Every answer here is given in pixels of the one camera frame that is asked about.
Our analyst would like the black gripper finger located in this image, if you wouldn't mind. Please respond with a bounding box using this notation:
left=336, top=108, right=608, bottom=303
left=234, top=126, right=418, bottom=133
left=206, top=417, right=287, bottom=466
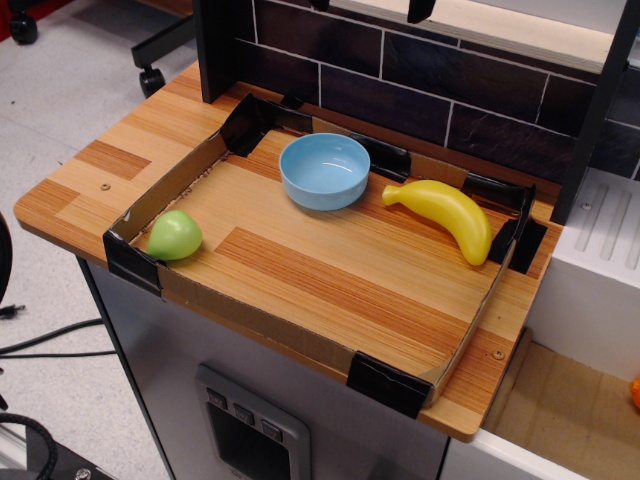
left=407, top=0, right=436, bottom=24
left=309, top=0, right=330, bottom=11

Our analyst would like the green toy pear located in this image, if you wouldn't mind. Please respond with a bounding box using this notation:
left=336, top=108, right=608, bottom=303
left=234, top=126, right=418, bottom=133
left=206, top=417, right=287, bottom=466
left=147, top=210, right=203, bottom=261

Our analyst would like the light blue plastic bowl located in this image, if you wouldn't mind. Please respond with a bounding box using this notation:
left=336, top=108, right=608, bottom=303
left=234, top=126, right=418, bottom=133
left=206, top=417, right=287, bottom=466
left=279, top=133, right=371, bottom=211

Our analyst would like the black chair base with casters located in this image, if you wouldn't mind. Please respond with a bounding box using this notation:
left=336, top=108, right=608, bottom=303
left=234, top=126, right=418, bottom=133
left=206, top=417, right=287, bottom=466
left=131, top=15, right=195, bottom=98

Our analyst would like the yellow toy banana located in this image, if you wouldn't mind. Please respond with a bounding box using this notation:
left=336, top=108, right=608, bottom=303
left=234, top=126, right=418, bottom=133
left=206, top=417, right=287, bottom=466
left=381, top=180, right=493, bottom=266

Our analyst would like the white toy sink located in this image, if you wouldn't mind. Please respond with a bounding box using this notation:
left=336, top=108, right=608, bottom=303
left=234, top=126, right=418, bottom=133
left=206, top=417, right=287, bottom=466
left=527, top=169, right=639, bottom=380

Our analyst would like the cardboard fence with black tape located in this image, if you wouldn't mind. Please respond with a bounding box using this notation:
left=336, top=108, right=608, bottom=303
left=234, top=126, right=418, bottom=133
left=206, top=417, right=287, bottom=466
left=103, top=95, right=548, bottom=436

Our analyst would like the orange toy fruit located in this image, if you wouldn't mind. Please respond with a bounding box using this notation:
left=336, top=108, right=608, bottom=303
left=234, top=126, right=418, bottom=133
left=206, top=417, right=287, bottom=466
left=629, top=377, right=640, bottom=408

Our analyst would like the grey toy oven control panel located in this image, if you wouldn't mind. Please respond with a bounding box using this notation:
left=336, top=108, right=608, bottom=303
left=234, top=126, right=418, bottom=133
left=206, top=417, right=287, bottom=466
left=195, top=364, right=313, bottom=479

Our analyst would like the black power cable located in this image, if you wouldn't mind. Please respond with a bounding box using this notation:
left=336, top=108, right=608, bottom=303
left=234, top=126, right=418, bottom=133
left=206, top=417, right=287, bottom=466
left=0, top=303, right=117, bottom=359

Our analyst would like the black braided hose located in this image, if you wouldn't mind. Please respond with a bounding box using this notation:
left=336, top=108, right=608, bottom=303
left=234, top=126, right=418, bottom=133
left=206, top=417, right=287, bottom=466
left=0, top=412, right=60, bottom=480

